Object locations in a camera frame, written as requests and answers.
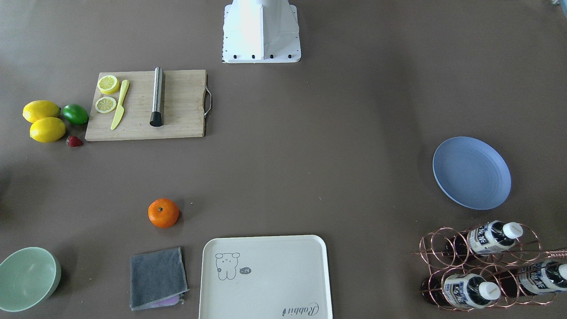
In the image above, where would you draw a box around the orange mandarin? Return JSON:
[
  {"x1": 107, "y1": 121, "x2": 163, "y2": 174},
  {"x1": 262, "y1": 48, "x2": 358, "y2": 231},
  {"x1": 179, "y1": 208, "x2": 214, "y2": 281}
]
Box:
[{"x1": 148, "y1": 198, "x2": 180, "y2": 228}]

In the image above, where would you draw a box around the blue plate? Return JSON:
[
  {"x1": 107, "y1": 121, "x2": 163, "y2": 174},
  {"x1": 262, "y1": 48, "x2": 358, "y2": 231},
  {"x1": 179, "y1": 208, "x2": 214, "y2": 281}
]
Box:
[{"x1": 432, "y1": 136, "x2": 512, "y2": 210}]

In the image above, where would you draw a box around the cream rabbit tray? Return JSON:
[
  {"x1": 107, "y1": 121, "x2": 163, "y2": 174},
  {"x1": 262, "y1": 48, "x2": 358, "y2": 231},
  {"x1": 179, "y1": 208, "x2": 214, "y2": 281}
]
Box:
[{"x1": 198, "y1": 235, "x2": 334, "y2": 319}]

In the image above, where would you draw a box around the steel muddler black tip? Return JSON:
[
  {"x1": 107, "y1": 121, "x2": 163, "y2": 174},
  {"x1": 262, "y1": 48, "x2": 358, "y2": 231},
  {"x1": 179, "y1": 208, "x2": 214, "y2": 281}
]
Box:
[{"x1": 149, "y1": 67, "x2": 165, "y2": 127}]

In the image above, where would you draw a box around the wooden cutting board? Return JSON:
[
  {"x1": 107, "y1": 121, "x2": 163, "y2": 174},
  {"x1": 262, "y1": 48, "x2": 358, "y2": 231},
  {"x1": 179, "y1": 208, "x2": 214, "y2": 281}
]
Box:
[{"x1": 85, "y1": 70, "x2": 207, "y2": 141}]

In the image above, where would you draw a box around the yellow plastic knife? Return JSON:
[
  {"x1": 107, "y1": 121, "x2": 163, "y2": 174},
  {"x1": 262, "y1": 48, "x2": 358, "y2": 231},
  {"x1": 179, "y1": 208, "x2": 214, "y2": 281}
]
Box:
[{"x1": 111, "y1": 79, "x2": 130, "y2": 130}]

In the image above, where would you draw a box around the grey folded cloth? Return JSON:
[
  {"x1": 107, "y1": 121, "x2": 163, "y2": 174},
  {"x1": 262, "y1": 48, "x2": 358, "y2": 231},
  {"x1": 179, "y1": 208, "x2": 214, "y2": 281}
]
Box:
[{"x1": 129, "y1": 247, "x2": 189, "y2": 311}]

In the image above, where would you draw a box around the lemon slice lower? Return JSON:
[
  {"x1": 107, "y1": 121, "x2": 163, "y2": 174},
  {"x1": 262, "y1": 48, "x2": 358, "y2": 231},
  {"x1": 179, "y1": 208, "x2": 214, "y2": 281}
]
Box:
[{"x1": 94, "y1": 96, "x2": 117, "y2": 114}]

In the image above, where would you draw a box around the lemon half upper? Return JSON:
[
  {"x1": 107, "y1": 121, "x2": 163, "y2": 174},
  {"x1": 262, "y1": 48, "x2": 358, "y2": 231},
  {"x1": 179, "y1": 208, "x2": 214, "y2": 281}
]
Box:
[{"x1": 97, "y1": 75, "x2": 121, "y2": 95}]

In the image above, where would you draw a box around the red strawberry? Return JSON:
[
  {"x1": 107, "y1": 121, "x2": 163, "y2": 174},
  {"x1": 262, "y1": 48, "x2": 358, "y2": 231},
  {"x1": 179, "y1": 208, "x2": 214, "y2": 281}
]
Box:
[{"x1": 66, "y1": 136, "x2": 84, "y2": 148}]

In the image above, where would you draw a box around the green lime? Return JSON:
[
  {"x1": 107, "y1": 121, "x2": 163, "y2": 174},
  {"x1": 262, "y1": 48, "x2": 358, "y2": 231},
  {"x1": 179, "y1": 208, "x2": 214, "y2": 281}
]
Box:
[{"x1": 62, "y1": 104, "x2": 89, "y2": 125}]

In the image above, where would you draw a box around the tea bottle top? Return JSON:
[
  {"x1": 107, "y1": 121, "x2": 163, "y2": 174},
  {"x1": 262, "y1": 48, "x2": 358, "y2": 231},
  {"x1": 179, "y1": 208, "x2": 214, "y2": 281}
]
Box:
[{"x1": 442, "y1": 220, "x2": 523, "y2": 261}]

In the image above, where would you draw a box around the tea bottle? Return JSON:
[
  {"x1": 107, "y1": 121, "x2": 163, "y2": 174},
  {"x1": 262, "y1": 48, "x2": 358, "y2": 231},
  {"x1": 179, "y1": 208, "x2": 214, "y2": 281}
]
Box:
[
  {"x1": 442, "y1": 220, "x2": 523, "y2": 261},
  {"x1": 496, "y1": 260, "x2": 567, "y2": 297},
  {"x1": 420, "y1": 274, "x2": 501, "y2": 310}
]

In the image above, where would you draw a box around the tea bottle bottom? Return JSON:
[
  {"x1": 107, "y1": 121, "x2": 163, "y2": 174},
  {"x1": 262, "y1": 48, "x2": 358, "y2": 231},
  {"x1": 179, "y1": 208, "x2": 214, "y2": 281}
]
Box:
[
  {"x1": 496, "y1": 260, "x2": 567, "y2": 297},
  {"x1": 420, "y1": 274, "x2": 501, "y2": 310}
]

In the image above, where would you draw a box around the whole yellow lemon lower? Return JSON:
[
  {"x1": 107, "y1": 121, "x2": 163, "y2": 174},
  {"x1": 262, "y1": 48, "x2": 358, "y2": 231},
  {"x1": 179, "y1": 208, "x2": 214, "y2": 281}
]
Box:
[{"x1": 30, "y1": 117, "x2": 66, "y2": 143}]

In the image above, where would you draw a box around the whole yellow lemon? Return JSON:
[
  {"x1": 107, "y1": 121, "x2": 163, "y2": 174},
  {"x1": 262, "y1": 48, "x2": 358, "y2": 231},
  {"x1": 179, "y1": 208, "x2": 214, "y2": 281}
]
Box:
[
  {"x1": 22, "y1": 100, "x2": 61, "y2": 123},
  {"x1": 30, "y1": 117, "x2": 66, "y2": 143}
]

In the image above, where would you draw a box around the whole yellow lemon upper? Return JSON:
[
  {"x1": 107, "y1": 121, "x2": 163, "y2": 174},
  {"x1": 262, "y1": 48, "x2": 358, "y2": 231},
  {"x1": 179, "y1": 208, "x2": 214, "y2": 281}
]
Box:
[{"x1": 22, "y1": 100, "x2": 61, "y2": 123}]

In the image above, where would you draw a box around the green bowl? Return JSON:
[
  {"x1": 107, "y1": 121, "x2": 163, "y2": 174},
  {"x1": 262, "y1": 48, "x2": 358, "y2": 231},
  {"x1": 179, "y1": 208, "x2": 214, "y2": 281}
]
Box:
[{"x1": 0, "y1": 247, "x2": 62, "y2": 312}]

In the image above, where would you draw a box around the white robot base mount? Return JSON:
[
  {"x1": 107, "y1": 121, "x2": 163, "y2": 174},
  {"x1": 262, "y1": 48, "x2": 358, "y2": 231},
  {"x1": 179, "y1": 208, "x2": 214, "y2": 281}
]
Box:
[{"x1": 221, "y1": 0, "x2": 302, "y2": 63}]

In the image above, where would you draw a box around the copper wire bottle rack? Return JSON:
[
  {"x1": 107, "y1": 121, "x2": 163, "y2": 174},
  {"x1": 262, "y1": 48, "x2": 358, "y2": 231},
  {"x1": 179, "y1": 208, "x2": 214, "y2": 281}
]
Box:
[{"x1": 418, "y1": 223, "x2": 566, "y2": 311}]

